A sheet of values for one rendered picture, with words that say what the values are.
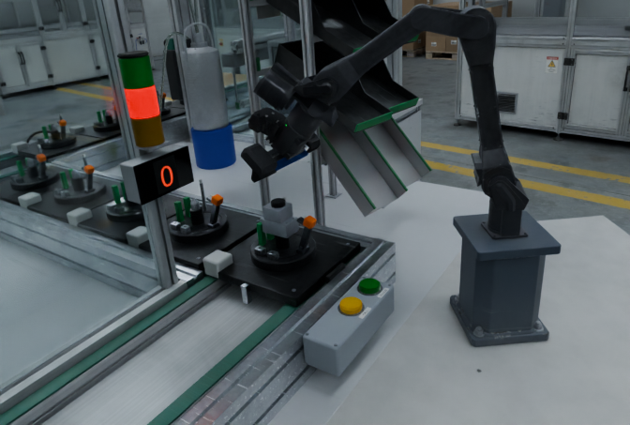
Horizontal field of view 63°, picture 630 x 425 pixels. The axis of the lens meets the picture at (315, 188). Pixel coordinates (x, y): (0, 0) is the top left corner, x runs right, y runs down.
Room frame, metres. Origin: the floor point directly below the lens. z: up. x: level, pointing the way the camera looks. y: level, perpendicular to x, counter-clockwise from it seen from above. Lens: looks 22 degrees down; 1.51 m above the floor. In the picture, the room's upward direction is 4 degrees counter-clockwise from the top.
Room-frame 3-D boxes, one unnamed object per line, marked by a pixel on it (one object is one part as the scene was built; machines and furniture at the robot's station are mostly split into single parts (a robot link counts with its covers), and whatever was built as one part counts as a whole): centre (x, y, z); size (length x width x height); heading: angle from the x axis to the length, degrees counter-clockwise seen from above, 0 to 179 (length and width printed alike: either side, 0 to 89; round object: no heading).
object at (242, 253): (0.96, 0.08, 0.96); 0.24 x 0.24 x 0.02; 54
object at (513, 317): (0.83, -0.34, 0.96); 0.15 x 0.15 x 0.20; 2
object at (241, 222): (1.10, 0.28, 1.01); 0.24 x 0.24 x 0.13; 54
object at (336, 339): (0.76, -0.05, 0.93); 0.21 x 0.07 x 0.06; 144
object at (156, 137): (0.87, 0.28, 1.28); 0.05 x 0.05 x 0.05
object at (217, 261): (0.93, 0.21, 0.97); 0.05 x 0.05 x 0.04; 54
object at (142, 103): (0.87, 0.28, 1.33); 0.05 x 0.05 x 0.05
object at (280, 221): (0.96, 0.09, 1.06); 0.08 x 0.04 x 0.07; 55
